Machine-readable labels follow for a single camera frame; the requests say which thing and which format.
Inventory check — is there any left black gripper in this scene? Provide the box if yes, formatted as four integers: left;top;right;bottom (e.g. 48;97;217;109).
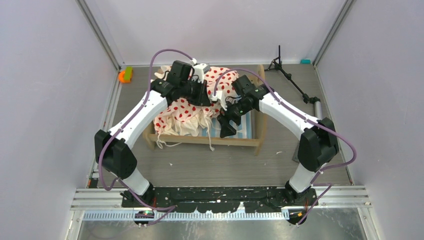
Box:
179;77;211;107

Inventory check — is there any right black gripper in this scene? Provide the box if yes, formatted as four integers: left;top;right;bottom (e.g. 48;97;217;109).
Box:
217;97;253;139

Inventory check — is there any wooden pet bed frame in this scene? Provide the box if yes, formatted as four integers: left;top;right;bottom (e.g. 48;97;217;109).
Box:
142;63;267;157

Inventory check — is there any strawberry print ruffled blanket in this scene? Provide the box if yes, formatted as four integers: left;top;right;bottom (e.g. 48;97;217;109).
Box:
153;63;239;148

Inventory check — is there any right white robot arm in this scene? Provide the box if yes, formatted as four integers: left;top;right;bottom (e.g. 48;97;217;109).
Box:
211;75;340;205

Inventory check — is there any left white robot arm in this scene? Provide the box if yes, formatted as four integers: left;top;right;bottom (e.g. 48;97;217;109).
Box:
94;60;211;207

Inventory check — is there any black tripod stand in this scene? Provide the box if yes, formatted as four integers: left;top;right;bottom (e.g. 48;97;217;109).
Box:
264;45;326;119

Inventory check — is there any orange green toy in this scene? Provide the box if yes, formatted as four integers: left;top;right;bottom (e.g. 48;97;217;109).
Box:
118;66;134;84

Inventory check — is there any teal small block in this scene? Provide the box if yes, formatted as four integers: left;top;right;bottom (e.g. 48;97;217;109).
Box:
300;59;312;65

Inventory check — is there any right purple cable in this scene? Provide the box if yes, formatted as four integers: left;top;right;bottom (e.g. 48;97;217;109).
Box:
213;68;359;216

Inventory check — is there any purple cable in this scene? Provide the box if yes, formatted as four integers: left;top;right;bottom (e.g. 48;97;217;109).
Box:
213;68;359;216
96;47;196;213

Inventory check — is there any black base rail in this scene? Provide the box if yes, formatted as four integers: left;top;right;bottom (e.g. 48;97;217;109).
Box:
69;185;372;223

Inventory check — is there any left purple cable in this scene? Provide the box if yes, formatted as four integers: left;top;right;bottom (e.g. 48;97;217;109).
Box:
96;47;196;213

